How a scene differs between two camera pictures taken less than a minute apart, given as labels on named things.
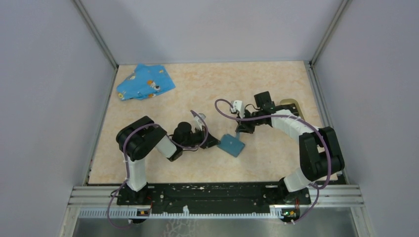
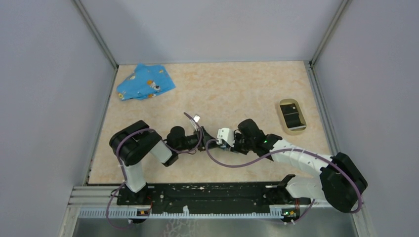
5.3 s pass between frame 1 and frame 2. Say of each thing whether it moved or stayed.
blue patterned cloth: stayed
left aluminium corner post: stayed
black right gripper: moved
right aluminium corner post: stayed
